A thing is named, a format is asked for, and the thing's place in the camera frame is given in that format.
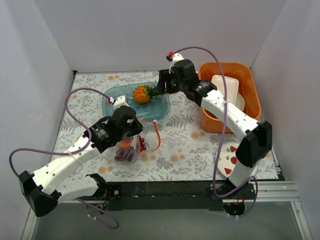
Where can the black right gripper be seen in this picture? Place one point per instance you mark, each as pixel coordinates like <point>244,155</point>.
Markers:
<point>162,81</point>

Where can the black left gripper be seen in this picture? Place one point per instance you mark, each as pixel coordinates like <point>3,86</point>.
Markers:
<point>136,127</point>

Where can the purple fake grape bunch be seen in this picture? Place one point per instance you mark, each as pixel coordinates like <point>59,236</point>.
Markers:
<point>128,154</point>

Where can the clear zip top bag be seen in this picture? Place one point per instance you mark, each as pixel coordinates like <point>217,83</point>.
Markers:
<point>151,135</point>

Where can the fake pineapple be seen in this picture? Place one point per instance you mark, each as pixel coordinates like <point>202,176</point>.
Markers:
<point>143,94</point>

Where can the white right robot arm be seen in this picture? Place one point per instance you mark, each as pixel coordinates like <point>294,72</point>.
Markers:
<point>255,137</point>

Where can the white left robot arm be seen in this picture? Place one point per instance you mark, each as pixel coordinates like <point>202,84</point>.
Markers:
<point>44,188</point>

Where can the fake orange fruit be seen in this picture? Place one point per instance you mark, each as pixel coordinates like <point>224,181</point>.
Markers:
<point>125,143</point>

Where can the teal transparent plastic tray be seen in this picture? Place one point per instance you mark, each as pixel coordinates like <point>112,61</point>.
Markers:
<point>154,110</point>

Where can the white rectangular plate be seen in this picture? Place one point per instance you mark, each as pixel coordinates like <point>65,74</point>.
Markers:
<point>232,86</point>

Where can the cream round plate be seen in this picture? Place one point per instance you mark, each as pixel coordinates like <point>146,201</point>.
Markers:
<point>240,102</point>

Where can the orange plastic basket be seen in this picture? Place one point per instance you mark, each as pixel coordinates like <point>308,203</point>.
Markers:
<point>247,89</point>

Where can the watermelon pattern round plate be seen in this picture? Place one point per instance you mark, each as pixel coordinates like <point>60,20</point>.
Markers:
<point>230,165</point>

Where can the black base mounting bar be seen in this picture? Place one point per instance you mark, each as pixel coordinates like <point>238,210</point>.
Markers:
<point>158,195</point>

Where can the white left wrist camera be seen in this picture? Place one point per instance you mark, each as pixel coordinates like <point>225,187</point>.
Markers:
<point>120,101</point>

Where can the aluminium frame rail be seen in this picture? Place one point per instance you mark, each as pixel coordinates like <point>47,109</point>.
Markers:
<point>284,191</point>

